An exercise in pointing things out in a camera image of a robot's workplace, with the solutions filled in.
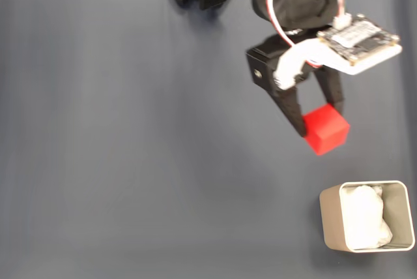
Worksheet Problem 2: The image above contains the red cube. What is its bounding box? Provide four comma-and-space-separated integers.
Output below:
302, 103, 351, 156

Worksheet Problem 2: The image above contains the beige box with white rim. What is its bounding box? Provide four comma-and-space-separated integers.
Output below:
319, 180, 416, 254

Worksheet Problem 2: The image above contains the crumpled white paper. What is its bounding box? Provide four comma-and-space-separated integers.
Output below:
341, 184, 394, 250

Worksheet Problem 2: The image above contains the camera board on white mount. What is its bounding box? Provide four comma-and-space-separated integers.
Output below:
274, 14, 403, 91

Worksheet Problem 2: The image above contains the black camera cable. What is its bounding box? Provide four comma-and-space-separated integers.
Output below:
334, 0, 352, 31

